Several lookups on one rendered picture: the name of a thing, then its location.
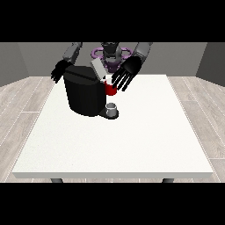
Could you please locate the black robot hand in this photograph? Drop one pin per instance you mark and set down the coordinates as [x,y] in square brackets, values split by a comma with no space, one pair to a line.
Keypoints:
[59,70]
[129,71]

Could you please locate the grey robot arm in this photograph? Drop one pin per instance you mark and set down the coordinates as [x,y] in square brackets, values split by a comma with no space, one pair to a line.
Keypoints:
[142,52]
[71,52]

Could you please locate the red pod holder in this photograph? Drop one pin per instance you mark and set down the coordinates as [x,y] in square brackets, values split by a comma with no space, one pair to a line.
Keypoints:
[109,89]

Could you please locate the pale grey machine lid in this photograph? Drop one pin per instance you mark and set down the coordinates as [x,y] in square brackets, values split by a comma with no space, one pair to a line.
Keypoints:
[98,68]

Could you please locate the black coffee machine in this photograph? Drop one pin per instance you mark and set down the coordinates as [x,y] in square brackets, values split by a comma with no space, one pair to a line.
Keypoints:
[83,90]

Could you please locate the grey robot trunk purple rings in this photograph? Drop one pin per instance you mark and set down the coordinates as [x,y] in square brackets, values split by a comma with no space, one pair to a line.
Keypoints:
[111,55]

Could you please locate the small grey cup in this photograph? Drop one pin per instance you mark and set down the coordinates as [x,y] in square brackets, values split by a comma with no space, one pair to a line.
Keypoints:
[111,109]

